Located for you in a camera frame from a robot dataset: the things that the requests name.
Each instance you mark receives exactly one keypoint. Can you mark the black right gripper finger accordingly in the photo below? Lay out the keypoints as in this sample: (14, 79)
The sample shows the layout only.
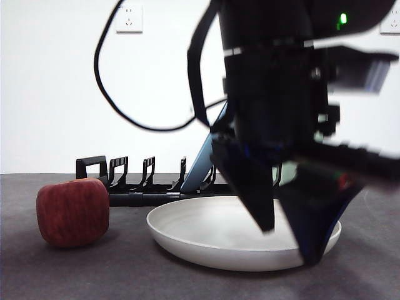
(315, 218)
(250, 187)

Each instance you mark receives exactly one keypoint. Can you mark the pale yellow plate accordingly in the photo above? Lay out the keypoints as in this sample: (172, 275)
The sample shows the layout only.
(203, 225)

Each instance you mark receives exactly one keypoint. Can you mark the red apple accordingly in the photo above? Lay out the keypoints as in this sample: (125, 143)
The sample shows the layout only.
(72, 212)

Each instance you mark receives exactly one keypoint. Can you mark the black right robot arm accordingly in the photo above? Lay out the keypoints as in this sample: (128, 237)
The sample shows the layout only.
(265, 22)

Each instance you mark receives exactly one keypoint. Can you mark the green plate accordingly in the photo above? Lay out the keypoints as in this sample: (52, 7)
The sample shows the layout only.
(289, 173)

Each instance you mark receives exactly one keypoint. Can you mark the blue plate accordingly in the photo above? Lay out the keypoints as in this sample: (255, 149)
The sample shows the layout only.
(200, 168)

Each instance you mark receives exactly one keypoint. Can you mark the black plate rack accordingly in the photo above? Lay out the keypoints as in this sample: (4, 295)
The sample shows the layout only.
(125, 200)

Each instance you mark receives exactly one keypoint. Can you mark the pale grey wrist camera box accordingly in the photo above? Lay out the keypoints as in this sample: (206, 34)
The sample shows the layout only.
(376, 76)

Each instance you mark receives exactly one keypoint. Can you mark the white wall socket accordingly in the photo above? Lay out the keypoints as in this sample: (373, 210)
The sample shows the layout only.
(392, 26)
(132, 22)

